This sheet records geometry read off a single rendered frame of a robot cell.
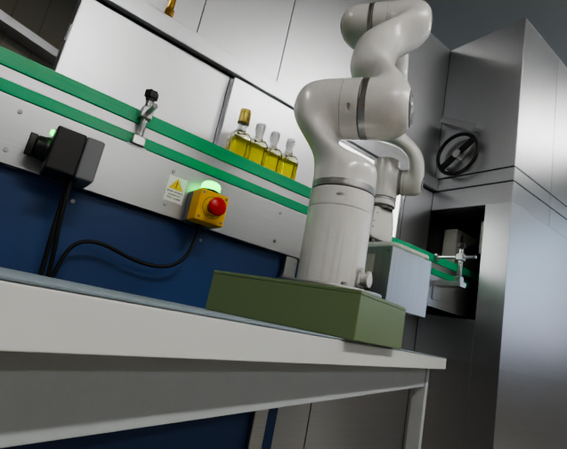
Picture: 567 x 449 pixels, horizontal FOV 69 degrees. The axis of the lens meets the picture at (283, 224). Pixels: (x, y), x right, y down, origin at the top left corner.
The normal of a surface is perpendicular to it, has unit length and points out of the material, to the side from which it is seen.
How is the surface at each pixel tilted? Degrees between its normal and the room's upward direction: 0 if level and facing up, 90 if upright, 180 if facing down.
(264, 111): 90
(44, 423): 90
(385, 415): 90
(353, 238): 91
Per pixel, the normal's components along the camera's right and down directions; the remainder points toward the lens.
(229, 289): -0.48, -0.29
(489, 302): -0.78, -0.30
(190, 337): 0.86, 0.06
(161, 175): 0.59, -0.07
